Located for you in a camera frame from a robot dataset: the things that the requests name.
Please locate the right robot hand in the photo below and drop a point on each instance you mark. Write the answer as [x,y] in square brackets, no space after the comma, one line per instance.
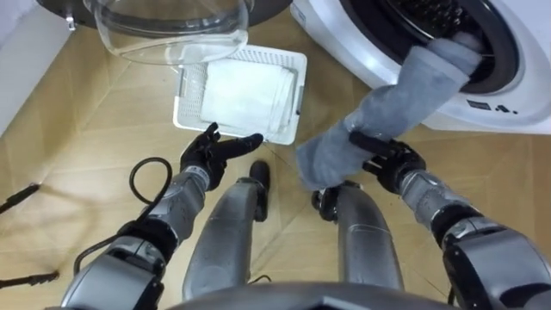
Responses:
[394,161]

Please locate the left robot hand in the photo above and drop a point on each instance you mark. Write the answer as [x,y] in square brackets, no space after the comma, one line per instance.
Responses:
[209,153]

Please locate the grey towel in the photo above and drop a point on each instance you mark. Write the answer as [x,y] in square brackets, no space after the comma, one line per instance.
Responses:
[387,112]

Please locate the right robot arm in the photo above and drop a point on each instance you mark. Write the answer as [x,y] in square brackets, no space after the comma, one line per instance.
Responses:
[478,245]

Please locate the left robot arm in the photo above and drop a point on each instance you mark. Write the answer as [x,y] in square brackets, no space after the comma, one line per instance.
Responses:
[142,249]

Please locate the white plastic laundry basket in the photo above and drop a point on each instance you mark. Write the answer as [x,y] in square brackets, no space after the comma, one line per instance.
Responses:
[189,99]

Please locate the white folded cloth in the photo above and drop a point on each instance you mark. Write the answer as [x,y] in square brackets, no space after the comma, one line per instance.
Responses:
[247,97]

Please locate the white washing machine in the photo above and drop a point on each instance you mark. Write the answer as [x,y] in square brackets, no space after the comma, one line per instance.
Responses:
[495,107]

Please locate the robot legs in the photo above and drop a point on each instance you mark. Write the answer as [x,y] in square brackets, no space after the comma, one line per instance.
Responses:
[297,241]

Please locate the washing machine glass door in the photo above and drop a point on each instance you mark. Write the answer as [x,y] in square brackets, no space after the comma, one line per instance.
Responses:
[172,30]

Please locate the robot body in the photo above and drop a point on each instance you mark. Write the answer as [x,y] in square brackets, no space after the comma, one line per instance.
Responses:
[310,297]

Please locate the white cabinet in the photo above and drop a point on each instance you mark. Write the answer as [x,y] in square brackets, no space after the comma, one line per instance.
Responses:
[26,64]

